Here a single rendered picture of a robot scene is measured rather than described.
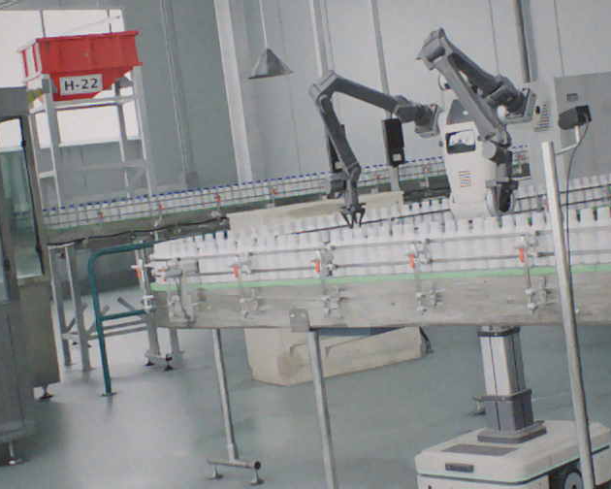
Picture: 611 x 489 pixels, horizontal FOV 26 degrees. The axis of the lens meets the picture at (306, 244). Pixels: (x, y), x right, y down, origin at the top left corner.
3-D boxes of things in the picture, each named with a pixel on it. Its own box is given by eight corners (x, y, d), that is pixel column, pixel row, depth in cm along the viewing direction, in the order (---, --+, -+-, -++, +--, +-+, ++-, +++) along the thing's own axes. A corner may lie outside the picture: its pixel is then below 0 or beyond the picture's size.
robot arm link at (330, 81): (332, 74, 483) (321, 62, 490) (314, 105, 487) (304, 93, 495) (421, 109, 508) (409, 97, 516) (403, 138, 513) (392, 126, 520)
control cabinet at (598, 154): (622, 296, 1114) (594, 72, 1104) (661, 297, 1069) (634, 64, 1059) (544, 311, 1078) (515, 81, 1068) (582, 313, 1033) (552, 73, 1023)
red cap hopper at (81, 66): (81, 372, 1091) (34, 37, 1076) (59, 365, 1156) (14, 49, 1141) (184, 351, 1130) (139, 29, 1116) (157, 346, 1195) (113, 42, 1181)
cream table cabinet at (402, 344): (382, 351, 973) (361, 194, 967) (425, 357, 917) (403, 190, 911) (247, 378, 926) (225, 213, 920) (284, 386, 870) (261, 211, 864)
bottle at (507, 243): (500, 269, 417) (494, 217, 416) (512, 266, 421) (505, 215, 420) (515, 268, 413) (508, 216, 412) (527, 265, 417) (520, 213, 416)
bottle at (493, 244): (510, 266, 421) (504, 215, 420) (499, 269, 416) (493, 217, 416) (496, 267, 425) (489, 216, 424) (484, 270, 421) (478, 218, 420)
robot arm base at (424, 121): (432, 131, 514) (438, 104, 518) (419, 122, 509) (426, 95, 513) (415, 134, 520) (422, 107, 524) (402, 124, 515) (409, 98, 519)
